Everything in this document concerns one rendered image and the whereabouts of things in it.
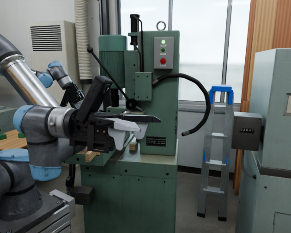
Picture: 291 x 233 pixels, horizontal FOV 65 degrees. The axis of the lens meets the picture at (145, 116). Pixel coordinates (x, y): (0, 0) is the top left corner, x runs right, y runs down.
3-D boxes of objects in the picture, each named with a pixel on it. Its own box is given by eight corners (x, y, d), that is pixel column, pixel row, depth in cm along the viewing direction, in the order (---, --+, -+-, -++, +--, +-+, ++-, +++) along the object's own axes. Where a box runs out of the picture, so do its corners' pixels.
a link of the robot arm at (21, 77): (-7, 46, 81) (81, 154, 80) (-40, 45, 71) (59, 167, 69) (8, 21, 77) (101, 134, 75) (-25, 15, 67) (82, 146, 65)
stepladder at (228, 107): (198, 208, 221) (206, 83, 205) (225, 213, 213) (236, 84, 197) (197, 217, 205) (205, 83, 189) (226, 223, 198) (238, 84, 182)
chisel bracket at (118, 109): (109, 118, 155) (109, 105, 153) (130, 119, 153) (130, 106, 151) (106, 120, 148) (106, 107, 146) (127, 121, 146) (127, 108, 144)
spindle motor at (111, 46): (106, 85, 156) (103, 37, 148) (131, 86, 153) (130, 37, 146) (96, 88, 139) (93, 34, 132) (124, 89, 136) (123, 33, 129)
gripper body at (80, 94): (81, 100, 135) (70, 82, 133) (70, 107, 137) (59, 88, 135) (87, 97, 142) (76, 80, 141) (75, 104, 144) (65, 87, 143)
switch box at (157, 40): (154, 68, 128) (155, 38, 124) (172, 68, 127) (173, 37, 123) (153, 68, 122) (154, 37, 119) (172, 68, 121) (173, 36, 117)
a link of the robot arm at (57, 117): (68, 106, 60) (45, 107, 52) (83, 107, 58) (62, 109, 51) (68, 134, 61) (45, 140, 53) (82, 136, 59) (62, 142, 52)
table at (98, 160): (92, 129, 180) (91, 121, 178) (130, 131, 175) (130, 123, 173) (47, 162, 121) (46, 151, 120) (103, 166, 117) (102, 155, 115)
